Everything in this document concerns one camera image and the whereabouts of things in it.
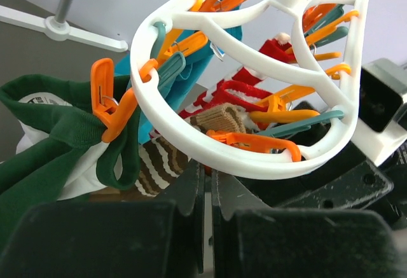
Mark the white stand base foot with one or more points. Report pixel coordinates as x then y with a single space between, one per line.
60 32

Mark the teal green clothes peg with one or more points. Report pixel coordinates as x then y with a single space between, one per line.
172 67

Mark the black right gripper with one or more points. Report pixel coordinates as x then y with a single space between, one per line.
347 181

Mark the orange peg on green cloth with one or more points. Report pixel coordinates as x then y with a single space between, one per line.
112 113

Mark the white round clip hanger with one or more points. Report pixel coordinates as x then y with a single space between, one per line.
204 149

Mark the red white striped sock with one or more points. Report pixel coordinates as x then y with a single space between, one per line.
276 48

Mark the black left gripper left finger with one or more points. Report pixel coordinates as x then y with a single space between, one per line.
162 237

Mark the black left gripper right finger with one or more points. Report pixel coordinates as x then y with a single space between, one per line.
251 239

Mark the teal blue cloth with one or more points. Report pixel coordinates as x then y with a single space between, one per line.
176 78

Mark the brown striped sock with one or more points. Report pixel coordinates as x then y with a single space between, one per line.
161 163

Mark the orange clothes peg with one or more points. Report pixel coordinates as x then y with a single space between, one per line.
273 109

